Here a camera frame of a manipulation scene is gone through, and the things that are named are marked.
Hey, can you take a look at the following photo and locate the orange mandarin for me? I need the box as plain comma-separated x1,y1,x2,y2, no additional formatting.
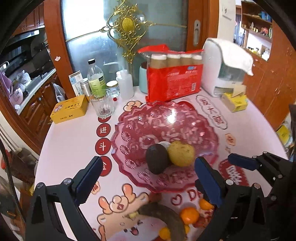
180,207,200,225
199,198,214,211
159,226,171,240

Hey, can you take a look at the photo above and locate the overripe brown banana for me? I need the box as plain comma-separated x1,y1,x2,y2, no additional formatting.
125,202,187,241

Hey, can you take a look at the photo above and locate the red apple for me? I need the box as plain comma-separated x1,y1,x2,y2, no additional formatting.
149,192,162,203

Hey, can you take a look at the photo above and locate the yellow tissue box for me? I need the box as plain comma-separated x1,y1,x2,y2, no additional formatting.
221,85,248,113

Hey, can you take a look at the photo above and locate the yellow pear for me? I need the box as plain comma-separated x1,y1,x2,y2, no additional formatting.
167,141,195,167

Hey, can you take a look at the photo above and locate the wooden kitchen cabinet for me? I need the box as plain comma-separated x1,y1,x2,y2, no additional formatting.
1,69,60,155

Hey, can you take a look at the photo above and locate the dark avocado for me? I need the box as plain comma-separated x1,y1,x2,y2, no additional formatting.
145,144,171,175

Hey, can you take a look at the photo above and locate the white water dispenser appliance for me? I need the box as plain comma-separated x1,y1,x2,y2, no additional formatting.
201,38,245,97

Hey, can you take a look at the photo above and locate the yellow tin box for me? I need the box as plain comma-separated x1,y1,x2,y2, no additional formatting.
50,95,88,124

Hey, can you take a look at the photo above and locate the white cloth on appliance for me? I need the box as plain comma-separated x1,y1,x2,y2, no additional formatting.
207,38,253,76

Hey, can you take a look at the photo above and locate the clear drinking glass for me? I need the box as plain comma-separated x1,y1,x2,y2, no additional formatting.
90,89,115,118

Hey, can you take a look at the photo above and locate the pink plastic fruit plate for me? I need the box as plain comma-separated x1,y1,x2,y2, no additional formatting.
111,101,219,193

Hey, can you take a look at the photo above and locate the silver metal canister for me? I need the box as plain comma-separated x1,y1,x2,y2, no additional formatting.
80,78,92,102

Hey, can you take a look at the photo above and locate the red pack of cups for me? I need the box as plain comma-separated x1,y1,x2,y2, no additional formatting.
137,44,204,102

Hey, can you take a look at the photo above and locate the small glass jar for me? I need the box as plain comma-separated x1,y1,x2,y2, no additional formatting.
106,80,120,98

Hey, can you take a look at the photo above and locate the white blue carton box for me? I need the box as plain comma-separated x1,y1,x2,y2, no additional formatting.
69,71,83,96

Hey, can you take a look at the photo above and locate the clear bottle black cap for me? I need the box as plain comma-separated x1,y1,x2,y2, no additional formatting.
87,58,106,97

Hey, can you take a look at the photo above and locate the white squeeze bottle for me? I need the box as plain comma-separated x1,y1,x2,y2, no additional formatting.
116,69,134,100

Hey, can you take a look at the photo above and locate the teal ceramic canister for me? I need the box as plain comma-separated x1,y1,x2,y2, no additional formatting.
139,61,148,94

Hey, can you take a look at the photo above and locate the gold ornament door decoration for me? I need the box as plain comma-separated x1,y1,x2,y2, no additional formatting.
66,1,187,65

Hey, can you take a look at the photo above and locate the wooden wall shelf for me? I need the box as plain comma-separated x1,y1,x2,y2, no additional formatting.
241,1,273,61

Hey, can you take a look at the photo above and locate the silver door handle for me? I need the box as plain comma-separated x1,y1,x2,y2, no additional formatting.
193,20,201,47

